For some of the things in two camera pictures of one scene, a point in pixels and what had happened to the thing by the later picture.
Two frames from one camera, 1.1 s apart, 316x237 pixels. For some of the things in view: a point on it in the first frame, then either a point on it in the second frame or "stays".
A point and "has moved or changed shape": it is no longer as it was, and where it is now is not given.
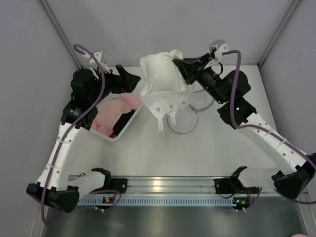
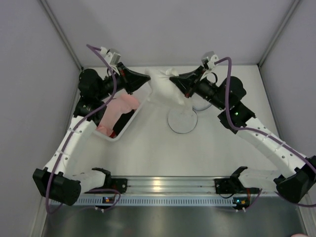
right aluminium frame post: (294, 5) stays
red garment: (113, 135) stays
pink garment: (108, 111) stays
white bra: (163, 86) has moved or changed shape
